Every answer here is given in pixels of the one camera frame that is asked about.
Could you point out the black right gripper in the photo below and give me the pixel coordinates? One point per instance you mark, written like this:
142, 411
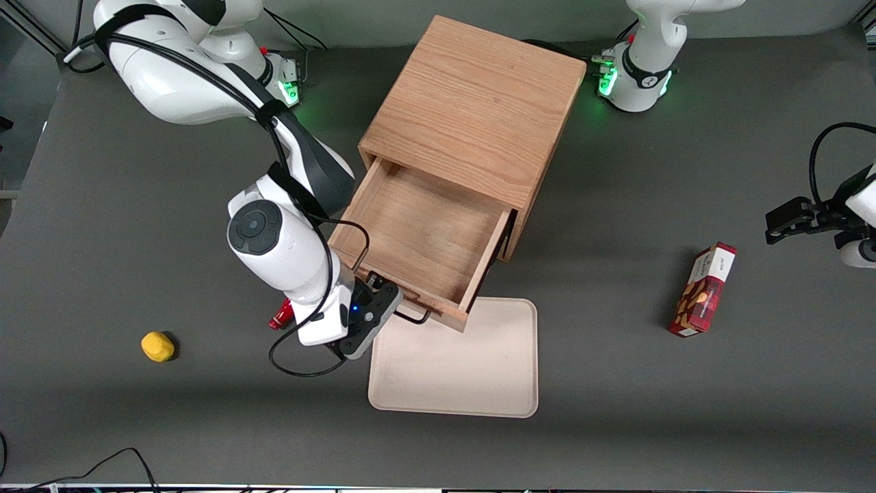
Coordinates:
375, 281

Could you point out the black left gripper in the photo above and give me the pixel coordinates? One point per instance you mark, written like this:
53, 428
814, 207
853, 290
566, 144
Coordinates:
834, 211

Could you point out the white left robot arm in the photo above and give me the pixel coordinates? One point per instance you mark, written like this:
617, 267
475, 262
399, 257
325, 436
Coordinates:
650, 61

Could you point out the oak wooden drawer cabinet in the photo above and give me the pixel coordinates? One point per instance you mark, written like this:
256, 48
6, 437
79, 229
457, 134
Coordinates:
472, 103

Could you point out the red cola bottle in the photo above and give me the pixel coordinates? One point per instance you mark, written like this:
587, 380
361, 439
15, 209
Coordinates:
280, 318

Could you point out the red cookie box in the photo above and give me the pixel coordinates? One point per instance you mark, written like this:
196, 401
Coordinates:
705, 291

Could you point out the beige rectangular tray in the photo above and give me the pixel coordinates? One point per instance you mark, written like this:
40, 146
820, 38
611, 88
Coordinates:
465, 370

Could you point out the yellow lemon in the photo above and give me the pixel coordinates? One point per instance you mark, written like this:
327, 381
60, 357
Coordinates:
158, 346

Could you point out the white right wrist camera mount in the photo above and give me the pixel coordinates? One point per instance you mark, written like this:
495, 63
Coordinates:
325, 322

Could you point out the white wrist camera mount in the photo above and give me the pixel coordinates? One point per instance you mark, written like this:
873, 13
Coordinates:
325, 322
861, 253

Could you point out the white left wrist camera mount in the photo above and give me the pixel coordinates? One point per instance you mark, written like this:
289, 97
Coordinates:
861, 253

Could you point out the black frame rail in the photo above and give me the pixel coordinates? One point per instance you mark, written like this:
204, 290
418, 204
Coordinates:
31, 24

